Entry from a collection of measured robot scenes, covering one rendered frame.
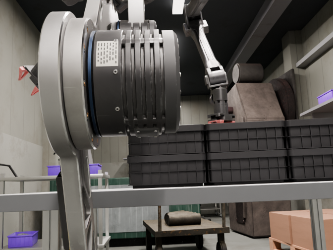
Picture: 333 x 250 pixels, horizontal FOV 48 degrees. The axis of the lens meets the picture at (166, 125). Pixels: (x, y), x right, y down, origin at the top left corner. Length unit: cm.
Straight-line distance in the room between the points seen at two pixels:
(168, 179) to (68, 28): 91
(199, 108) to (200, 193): 831
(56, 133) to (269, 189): 57
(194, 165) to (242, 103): 377
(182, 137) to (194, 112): 776
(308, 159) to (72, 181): 100
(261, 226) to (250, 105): 157
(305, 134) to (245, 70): 396
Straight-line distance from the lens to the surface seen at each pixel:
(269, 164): 143
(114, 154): 902
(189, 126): 140
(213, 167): 140
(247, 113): 502
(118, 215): 467
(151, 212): 464
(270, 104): 525
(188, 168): 140
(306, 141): 147
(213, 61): 157
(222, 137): 141
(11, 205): 97
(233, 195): 93
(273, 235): 415
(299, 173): 145
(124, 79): 56
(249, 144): 142
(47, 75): 54
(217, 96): 149
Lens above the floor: 71
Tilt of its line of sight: 9 degrees up
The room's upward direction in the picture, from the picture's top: 2 degrees counter-clockwise
